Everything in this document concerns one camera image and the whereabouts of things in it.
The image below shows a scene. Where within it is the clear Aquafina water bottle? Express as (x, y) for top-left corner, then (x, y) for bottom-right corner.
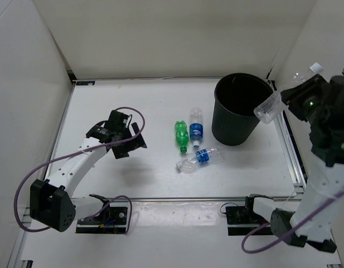
(176, 146), (224, 174)

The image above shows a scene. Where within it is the green plastic soda bottle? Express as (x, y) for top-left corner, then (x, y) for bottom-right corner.
(175, 121), (189, 154)

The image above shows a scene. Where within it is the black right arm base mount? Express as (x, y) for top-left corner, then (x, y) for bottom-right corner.
(219, 194), (269, 236)

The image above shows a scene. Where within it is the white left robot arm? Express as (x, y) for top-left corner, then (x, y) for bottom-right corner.
(30, 108), (147, 232)

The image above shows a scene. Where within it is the blue label Pocari bottle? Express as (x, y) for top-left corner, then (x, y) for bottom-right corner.
(190, 108), (204, 149)

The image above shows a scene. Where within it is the dark green ribbed bin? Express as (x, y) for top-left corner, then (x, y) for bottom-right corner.
(211, 73), (273, 146)

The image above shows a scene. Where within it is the aluminium table edge rail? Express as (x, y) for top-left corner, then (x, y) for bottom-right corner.
(268, 79), (308, 193)

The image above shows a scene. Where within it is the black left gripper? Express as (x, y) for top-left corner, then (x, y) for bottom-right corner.
(112, 122), (146, 159)

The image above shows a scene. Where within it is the clear unlabelled plastic bottle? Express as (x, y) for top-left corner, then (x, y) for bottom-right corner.
(254, 63), (323, 124)

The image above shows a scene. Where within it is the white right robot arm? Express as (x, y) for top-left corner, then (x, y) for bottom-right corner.
(244, 74), (344, 253)

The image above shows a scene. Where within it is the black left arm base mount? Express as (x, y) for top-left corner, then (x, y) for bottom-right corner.
(75, 207), (129, 235)

